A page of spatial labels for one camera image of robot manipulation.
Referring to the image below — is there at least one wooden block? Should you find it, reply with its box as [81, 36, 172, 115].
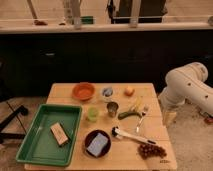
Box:
[50, 123, 69, 146]

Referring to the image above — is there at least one green plastic tray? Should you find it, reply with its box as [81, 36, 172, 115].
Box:
[16, 104, 82, 167]

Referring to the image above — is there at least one orange fruit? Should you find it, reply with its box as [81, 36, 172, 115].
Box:
[124, 86, 135, 96]

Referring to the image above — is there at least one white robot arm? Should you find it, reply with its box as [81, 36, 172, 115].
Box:
[158, 62, 213, 126]

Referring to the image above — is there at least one dark bowl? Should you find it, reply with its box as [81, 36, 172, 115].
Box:
[84, 130, 111, 158]

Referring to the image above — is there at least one red bowl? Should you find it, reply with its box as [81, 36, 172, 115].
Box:
[72, 82, 95, 101]

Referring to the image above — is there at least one bunch of grapes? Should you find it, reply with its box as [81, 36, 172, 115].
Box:
[138, 144, 167, 159]

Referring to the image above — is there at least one metal fork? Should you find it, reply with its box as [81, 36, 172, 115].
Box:
[135, 106, 149, 133]

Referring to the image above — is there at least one metal cup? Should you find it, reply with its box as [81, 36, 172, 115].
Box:
[107, 102, 119, 117]

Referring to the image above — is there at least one green plastic cup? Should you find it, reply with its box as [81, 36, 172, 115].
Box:
[87, 107, 99, 122]

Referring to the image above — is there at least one blue sponge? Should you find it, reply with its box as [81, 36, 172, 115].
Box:
[87, 133, 108, 157]

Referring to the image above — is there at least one black stand leg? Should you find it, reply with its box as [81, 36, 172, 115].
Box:
[0, 105, 28, 144]

